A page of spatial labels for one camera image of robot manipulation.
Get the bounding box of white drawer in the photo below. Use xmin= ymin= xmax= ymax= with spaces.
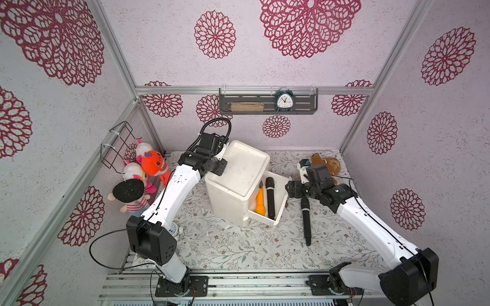
xmin=247 ymin=171 xmax=291 ymax=228

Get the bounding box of white plastic drawer cabinet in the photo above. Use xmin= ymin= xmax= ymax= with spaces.
xmin=204 ymin=140 xmax=270 ymax=227

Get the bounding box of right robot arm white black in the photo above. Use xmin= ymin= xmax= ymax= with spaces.
xmin=285 ymin=159 xmax=439 ymax=305

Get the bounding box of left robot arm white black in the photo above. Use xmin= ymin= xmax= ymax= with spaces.
xmin=126 ymin=132 xmax=229 ymax=284

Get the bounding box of brown gingerbread plush toy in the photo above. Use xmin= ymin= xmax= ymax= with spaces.
xmin=308 ymin=153 xmax=341 ymax=187

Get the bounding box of orange shark plush toy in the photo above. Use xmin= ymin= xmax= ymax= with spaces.
xmin=141 ymin=150 xmax=170 ymax=187

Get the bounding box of pink eared white plush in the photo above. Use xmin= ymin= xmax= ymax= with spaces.
xmin=135 ymin=140 xmax=153 ymax=163

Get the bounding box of white plush doll striped shirt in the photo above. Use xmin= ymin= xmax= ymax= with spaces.
xmin=122 ymin=161 xmax=157 ymax=194

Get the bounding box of black haired plush doll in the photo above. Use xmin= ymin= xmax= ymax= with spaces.
xmin=107 ymin=178 xmax=151 ymax=218

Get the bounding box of teal alarm clock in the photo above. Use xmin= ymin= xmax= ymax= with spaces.
xmin=274 ymin=90 xmax=295 ymax=112

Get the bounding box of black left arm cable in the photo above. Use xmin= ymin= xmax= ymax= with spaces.
xmin=185 ymin=117 xmax=232 ymax=154

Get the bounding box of grey wall shelf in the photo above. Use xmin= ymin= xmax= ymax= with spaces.
xmin=218 ymin=87 xmax=319 ymax=115

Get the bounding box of black wire wall basket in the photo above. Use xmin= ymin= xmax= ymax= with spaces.
xmin=99 ymin=121 xmax=141 ymax=174

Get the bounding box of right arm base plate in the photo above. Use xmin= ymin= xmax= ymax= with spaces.
xmin=306 ymin=274 xmax=364 ymax=296

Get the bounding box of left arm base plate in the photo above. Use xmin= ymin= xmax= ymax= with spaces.
xmin=154 ymin=275 xmax=209 ymax=298

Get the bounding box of aluminium mounting rail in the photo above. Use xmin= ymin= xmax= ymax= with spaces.
xmin=97 ymin=270 xmax=385 ymax=302

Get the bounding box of aluminium frame profile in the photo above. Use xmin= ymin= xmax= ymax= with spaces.
xmin=0 ymin=99 xmax=139 ymax=303

